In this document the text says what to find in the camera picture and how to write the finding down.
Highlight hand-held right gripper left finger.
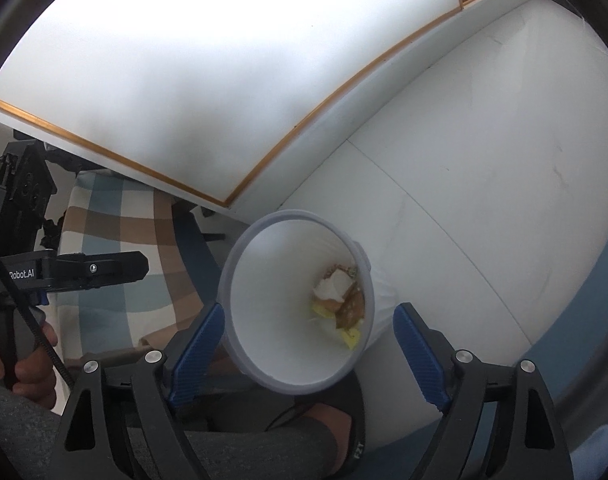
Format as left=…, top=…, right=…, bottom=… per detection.
left=61, top=302, right=227, bottom=480

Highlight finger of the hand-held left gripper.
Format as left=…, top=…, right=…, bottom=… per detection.
left=48, top=251, right=150, bottom=293

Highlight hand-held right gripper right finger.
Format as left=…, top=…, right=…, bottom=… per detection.
left=391, top=302, right=572, bottom=480

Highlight brown paper wrapper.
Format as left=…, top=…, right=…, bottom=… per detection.
left=333, top=280, right=368, bottom=332

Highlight white trash bin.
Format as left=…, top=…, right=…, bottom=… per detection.
left=218, top=210, right=399, bottom=395

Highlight white tissue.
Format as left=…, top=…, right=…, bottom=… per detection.
left=314, top=269, right=355, bottom=304

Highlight person's left hand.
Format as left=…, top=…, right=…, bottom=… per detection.
left=0, top=320, right=59, bottom=403

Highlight checkered tablecloth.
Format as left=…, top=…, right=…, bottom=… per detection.
left=48, top=170, right=225, bottom=361

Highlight black sandal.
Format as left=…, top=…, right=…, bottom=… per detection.
left=264, top=372, right=369, bottom=478

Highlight person's foot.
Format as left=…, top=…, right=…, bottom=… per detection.
left=304, top=404, right=357, bottom=461

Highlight grey trouser leg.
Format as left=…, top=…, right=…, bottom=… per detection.
left=124, top=385, right=341, bottom=480
left=0, top=379, right=67, bottom=480

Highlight black corrugated cable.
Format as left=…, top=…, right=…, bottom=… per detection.
left=0, top=237, right=78, bottom=389

